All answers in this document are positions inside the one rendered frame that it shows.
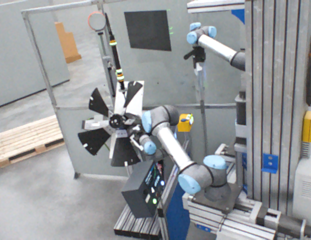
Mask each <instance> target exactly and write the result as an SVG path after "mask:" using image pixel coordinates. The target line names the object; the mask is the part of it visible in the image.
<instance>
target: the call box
mask: <svg viewBox="0 0 311 240"><path fill-rule="evenodd" d="M188 115H189V114H188V113H182V114H181V115H180V119H179V123H178V125H177V128H178V131H179V132H189V131H190V130H191V128H192V124H193V120H192V124H191V126H190V121H191V119H192V114H191V115H190V118H189V121H181V119H183V118H185V119H186V120H187V117H188Z"/></svg>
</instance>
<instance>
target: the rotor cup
mask: <svg viewBox="0 0 311 240"><path fill-rule="evenodd" d="M128 119H129V118H128V117H127V116H125V115H121V114H119V113H114V114H112V115H111V116H110V118H109V126H110V127H111V128H113V129H115V130H118V129H120V130H126V131H127V130H128V129H129V128H130V126H125V122H126V121H127V120H128ZM114 120H117V122H114ZM123 121H125V122H123Z"/></svg>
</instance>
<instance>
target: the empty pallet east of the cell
mask: <svg viewBox="0 0 311 240"><path fill-rule="evenodd" d="M61 138H63V135H62V132H61V130H60V127H59V124H58V121H57V118H56V115H53V116H50V117H47V118H44V119H41V120H38V121H35V122H32V123H29V124H26V125H23V126H20V127H17V128H14V129H10V130H7V131H4V132H1V133H0V168H3V167H6V166H10V165H12V164H15V163H18V162H20V161H23V160H26V159H28V158H30V157H32V156H35V155H38V154H40V153H43V152H46V151H49V150H52V149H54V148H57V147H61V146H63V145H65V141H63V142H61V143H58V144H55V145H53V146H50V147H45V144H48V143H51V142H53V141H56V140H58V139H61ZM33 148H35V150H36V151H35V152H33V153H31V154H28V155H25V156H23V157H20V158H17V159H14V160H11V161H10V159H9V158H10V157H12V156H14V155H17V154H20V153H23V152H25V151H28V150H31V149H33Z"/></svg>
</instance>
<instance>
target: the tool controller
mask: <svg viewBox="0 0 311 240"><path fill-rule="evenodd" d="M161 181H163V182H164V184H163V185H161ZM152 184H153V186H154V188H155V190H156V192H155V194H154V196H152V194H151V192H150V190H149V189H150V187H151V185H152ZM159 187H161V191H159ZM165 187H166V183H165V181H164V179H163V178H162V176H161V173H160V171H159V168H158V166H157V164H156V162H155V161H154V160H149V161H144V162H138V163H137V165H136V167H135V168H134V170H133V172H132V173H131V175H130V177H129V178H128V180H127V181H126V183H125V185H124V187H123V189H122V190H121V193H122V195H123V197H124V199H125V201H126V203H127V205H128V206H129V208H130V210H131V212H132V214H133V215H134V217H135V218H136V219H140V218H150V217H153V216H154V214H155V212H156V210H157V207H158V205H159V201H160V199H161V197H162V194H163V192H164V189H165ZM156 193H159V197H157V196H156ZM153 199H155V200H156V203H155V204H154V203H153Z"/></svg>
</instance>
